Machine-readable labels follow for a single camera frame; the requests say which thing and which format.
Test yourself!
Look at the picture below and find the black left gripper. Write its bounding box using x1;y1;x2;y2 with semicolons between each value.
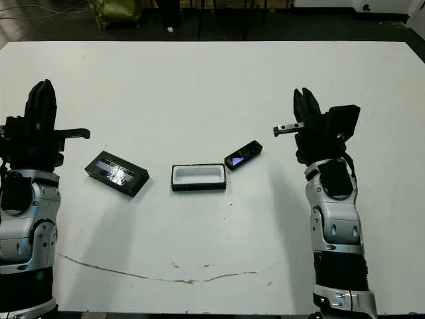
8;80;91;173

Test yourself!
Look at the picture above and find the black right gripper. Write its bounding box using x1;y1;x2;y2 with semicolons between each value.
272;87;348;165

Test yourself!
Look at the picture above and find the slim black camera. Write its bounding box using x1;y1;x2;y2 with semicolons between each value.
224;140;263;173

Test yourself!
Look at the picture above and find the black box lid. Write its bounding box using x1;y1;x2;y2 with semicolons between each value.
84;150;150;199

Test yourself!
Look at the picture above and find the black box base white insert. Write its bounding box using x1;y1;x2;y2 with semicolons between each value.
171;162;228;193

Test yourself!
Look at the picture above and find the yellow-green bag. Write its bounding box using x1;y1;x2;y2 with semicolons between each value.
88;0;142;31

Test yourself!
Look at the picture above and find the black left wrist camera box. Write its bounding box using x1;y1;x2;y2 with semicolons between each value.
0;115;27;147

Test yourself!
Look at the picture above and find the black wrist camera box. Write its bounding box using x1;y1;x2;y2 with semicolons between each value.
0;115;27;147
327;104;361;142

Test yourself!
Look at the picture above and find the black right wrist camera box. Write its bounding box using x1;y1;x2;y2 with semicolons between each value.
327;104;361;142

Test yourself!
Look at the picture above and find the grey floor cable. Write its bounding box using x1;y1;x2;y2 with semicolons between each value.
0;5;90;19

